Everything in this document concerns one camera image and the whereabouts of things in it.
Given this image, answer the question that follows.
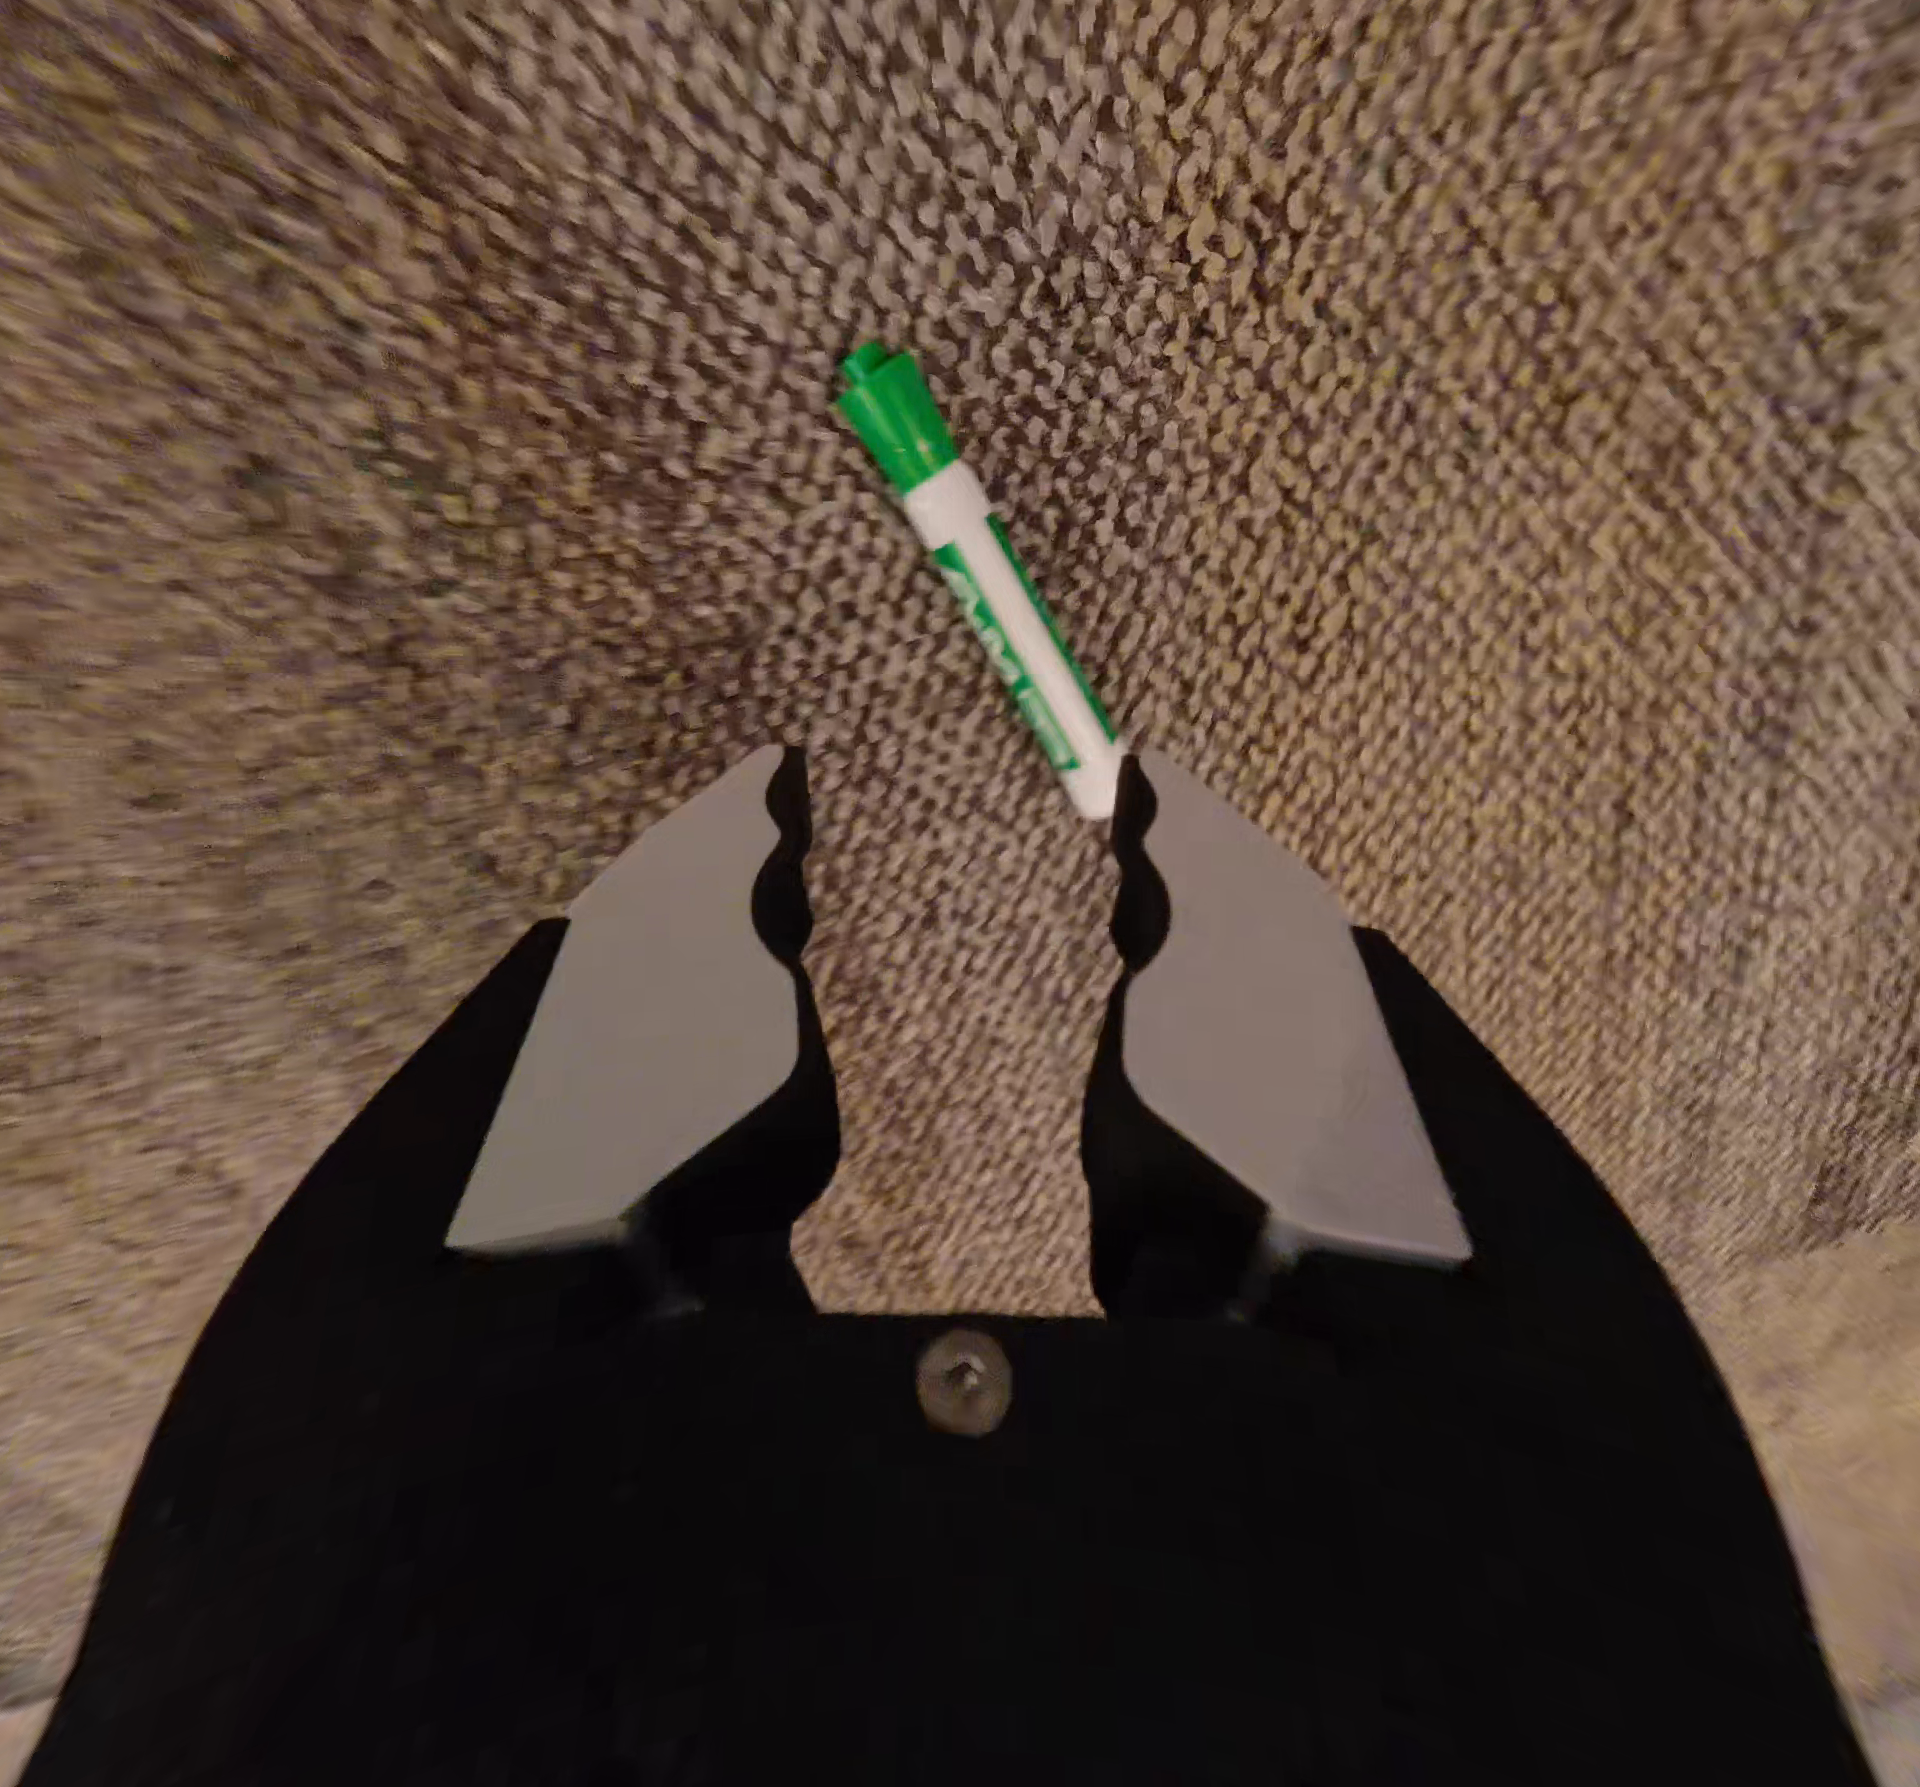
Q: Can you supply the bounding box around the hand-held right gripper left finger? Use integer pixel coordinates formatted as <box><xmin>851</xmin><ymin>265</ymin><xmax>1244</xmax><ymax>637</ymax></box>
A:
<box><xmin>447</xmin><ymin>745</ymin><xmax>844</xmax><ymax>1317</ymax></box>

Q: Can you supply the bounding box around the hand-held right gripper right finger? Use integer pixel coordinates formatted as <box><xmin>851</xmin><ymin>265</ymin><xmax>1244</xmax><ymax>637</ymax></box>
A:
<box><xmin>1082</xmin><ymin>752</ymin><xmax>1475</xmax><ymax>1322</ymax></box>

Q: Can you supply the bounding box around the green dry erase marker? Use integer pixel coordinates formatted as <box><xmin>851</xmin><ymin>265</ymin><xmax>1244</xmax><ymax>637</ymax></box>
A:
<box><xmin>833</xmin><ymin>339</ymin><xmax>1132</xmax><ymax>823</ymax></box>

